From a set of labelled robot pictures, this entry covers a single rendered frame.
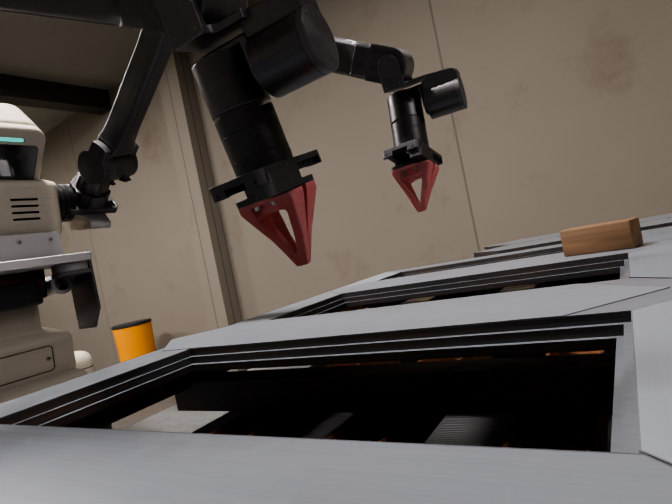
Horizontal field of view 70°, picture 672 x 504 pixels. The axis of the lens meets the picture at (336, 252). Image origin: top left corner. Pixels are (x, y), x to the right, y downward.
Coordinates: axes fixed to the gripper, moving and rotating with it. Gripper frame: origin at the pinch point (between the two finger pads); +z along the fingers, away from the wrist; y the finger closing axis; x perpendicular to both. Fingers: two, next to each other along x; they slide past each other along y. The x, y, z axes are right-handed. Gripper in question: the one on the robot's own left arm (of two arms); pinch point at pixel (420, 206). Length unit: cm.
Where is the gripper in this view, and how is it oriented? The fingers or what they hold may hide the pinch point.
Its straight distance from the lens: 79.7
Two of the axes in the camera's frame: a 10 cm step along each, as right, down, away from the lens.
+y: 5.7, 1.1, 8.2
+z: 1.1, 9.7, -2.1
